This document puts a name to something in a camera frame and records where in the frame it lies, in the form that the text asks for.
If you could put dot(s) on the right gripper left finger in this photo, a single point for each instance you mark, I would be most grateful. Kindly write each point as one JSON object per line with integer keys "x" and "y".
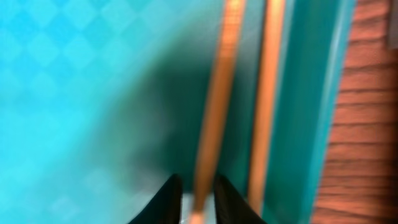
{"x": 165, "y": 206}

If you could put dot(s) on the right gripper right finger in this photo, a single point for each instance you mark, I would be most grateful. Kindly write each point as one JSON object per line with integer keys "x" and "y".
{"x": 230, "y": 207}

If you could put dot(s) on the wooden chopstick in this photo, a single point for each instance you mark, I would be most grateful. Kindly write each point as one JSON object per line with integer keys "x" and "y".
{"x": 216, "y": 108}
{"x": 264, "y": 106}

